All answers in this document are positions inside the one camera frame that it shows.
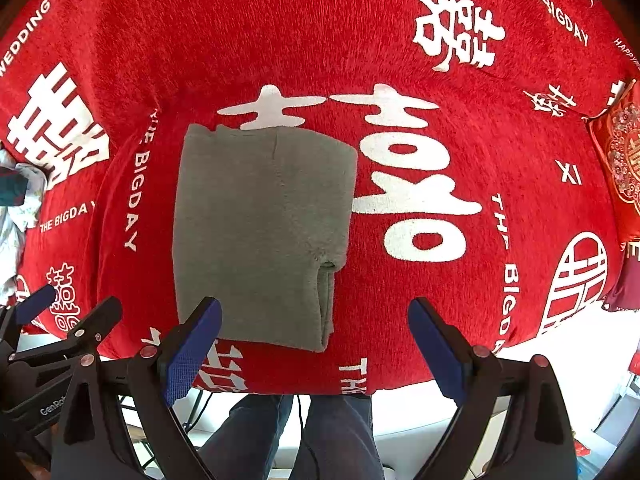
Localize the grey sweater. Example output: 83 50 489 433
172 124 359 353

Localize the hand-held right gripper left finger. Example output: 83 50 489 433
50 296 223 480

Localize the person's leg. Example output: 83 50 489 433
197 394 295 480
290 394 387 480

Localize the red printed blanket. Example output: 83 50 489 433
0 0 640 396

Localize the crumpled patterned cloth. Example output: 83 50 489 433
0 147 51 306

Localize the person's right leg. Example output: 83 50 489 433
290 394 387 480

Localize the red embroidered cushion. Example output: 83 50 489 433
586 77 640 261

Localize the dark maroon cloth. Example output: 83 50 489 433
602 260 640 313

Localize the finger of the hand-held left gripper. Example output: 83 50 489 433
7 296 124 366
0 284 58 333

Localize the person's left leg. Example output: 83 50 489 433
197 394 295 480

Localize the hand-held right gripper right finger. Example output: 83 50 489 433
407 297 581 480

